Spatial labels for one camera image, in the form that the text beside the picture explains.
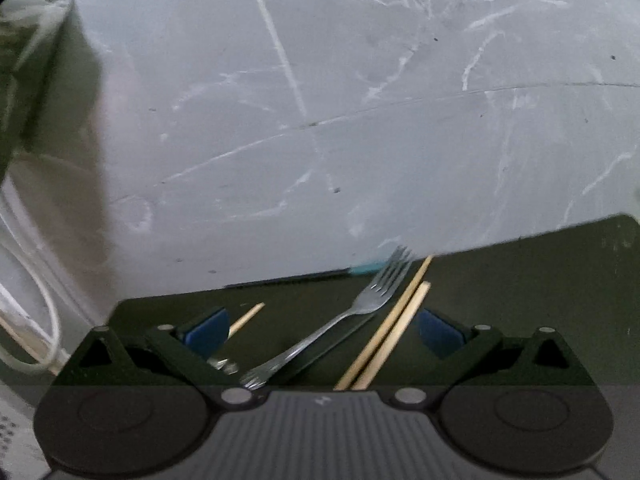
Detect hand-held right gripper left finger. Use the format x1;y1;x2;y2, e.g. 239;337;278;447
65;307;257;409

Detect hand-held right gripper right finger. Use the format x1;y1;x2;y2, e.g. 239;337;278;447
392;309;596;409

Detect wooden chopstick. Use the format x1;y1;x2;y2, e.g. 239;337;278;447
332;255;435;391
227;302;266;339
351;281;432;391

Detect black stick with teal end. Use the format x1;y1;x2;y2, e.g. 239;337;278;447
223;261;384;290

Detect silver fork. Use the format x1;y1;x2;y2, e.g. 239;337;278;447
239;245;417;392

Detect white hose from wall hole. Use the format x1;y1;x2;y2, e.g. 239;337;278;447
0;180;63;376

